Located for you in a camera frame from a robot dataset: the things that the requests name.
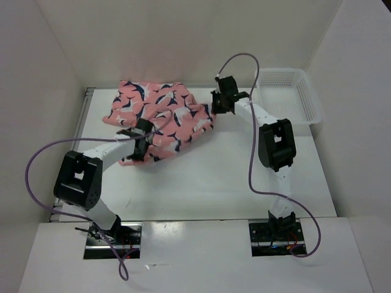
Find pink shark print shorts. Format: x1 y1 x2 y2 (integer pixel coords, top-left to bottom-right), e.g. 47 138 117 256
103 81 216 166

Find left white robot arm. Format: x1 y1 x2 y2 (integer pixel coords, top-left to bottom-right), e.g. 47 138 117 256
54 118 155 244

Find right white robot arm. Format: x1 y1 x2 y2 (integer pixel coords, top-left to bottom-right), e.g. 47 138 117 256
212 76 296 240

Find white plastic basket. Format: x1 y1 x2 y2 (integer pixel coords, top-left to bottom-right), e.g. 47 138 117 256
254 68 322 125

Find aluminium table edge rail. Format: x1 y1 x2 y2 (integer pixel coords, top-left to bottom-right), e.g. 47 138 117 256
49 87 96 222

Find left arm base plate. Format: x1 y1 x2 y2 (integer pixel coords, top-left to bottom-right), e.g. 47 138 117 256
76 222 142 260

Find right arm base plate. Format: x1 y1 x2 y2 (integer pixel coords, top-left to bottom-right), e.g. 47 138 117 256
249 220 307 257

